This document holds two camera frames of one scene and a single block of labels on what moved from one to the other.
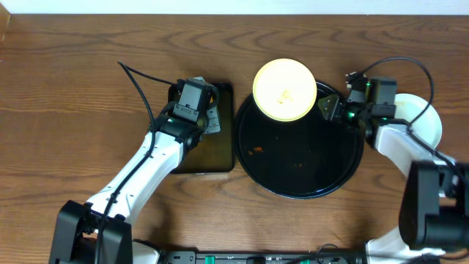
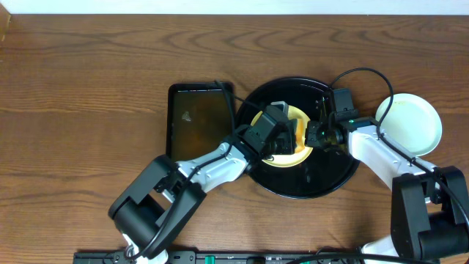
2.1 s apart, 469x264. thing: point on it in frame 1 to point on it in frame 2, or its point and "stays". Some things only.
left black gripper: (211, 119) to (284, 138)
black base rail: (196, 257) stays
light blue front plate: (427, 126) stays
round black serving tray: (308, 158) stays
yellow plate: (284, 89) to (294, 158)
